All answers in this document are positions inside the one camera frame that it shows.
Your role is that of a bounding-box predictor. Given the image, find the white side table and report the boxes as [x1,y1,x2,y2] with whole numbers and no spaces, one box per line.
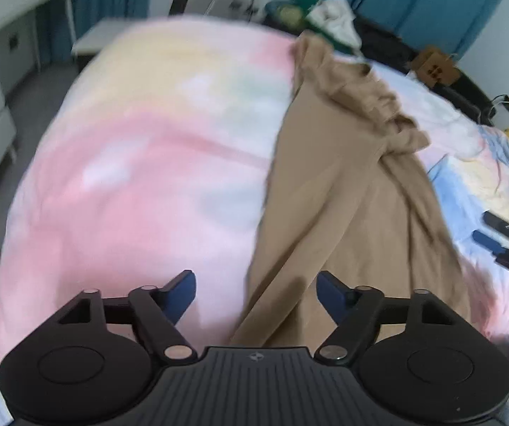
[72,17,149,61]

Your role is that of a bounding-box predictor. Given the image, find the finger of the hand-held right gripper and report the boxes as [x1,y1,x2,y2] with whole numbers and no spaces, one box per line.
[482,212,509,243]
[473,229,509,272]

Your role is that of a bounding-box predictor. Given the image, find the black garment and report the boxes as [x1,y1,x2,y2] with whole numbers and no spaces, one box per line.
[354,15,420,68]

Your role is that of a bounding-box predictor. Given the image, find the black sofa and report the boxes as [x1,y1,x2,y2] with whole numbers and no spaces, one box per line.
[263,2,509,126]

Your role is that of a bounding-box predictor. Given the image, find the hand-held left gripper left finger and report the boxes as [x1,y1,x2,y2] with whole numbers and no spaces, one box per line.
[57,270,198,364]

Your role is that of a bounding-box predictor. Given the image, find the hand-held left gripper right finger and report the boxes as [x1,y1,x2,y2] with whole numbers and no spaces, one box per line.
[315,271,457,364]

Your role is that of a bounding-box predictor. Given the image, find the tan sweatpants with white print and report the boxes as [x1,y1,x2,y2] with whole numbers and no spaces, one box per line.
[229,33,477,349]

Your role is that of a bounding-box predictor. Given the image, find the olive yellow garment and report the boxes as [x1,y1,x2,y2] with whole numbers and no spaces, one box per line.
[277,5,303,25]

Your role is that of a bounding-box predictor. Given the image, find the blue curtain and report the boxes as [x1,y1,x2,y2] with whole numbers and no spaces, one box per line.
[321,0,509,61]
[35,0,155,68]

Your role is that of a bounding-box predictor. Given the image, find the brown paper bag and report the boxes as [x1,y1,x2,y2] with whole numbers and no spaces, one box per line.
[409,45,459,90]

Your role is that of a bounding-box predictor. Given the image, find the pile of clothes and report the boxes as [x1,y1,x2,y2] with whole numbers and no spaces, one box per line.
[265,0,353,49]

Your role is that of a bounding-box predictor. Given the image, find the white garment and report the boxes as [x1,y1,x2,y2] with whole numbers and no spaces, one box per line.
[306,0,364,52]

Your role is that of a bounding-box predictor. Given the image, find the pastel tie-dye bed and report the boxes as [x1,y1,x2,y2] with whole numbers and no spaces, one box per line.
[0,15,509,426]

